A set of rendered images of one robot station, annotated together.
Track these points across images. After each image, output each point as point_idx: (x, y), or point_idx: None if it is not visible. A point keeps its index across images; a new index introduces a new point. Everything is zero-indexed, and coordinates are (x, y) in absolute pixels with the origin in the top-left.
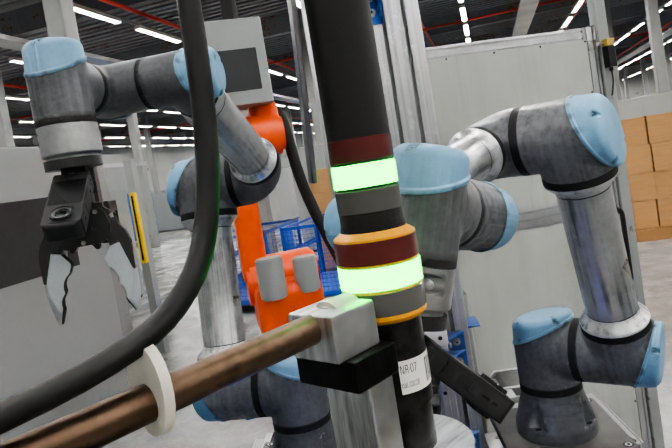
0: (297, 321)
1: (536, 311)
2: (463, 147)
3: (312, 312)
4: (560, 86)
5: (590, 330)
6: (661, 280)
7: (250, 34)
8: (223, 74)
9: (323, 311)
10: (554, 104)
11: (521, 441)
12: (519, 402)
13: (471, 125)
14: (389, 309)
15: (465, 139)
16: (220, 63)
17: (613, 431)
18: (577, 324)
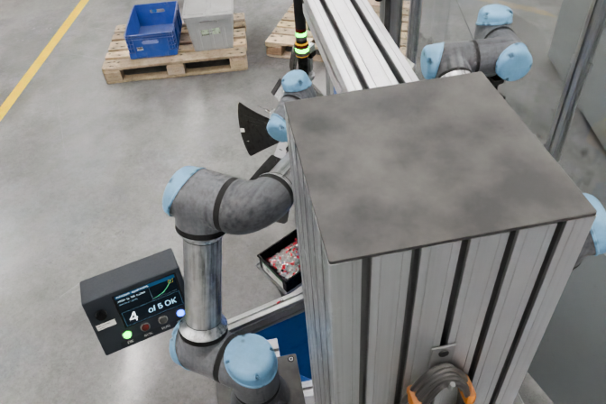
0: (311, 41)
1: (251, 367)
2: (280, 161)
3: (310, 42)
4: None
5: (224, 316)
6: None
7: None
8: (426, 68)
9: (308, 42)
10: (208, 170)
11: (289, 381)
12: (283, 387)
13: (269, 180)
14: None
15: (277, 169)
16: (426, 61)
17: (224, 390)
18: (226, 339)
